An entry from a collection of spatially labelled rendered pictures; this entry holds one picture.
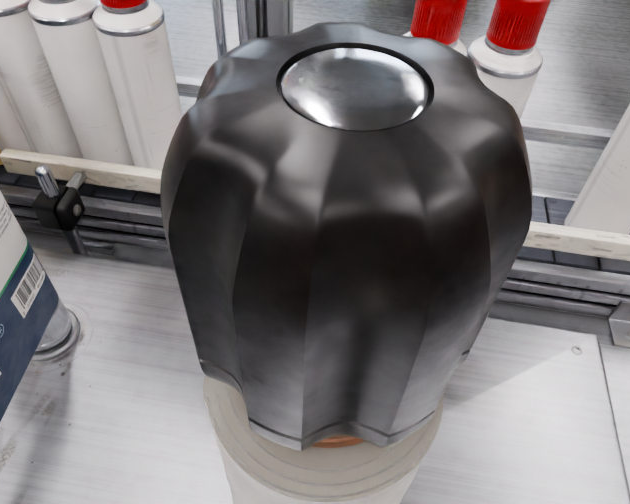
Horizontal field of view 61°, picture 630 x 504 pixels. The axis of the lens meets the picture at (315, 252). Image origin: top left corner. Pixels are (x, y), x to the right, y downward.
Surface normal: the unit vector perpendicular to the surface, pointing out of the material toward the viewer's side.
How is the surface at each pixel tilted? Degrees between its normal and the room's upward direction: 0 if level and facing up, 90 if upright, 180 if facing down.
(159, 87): 90
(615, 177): 90
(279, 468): 2
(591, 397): 0
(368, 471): 1
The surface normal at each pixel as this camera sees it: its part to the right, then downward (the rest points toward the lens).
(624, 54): 0.04, -0.65
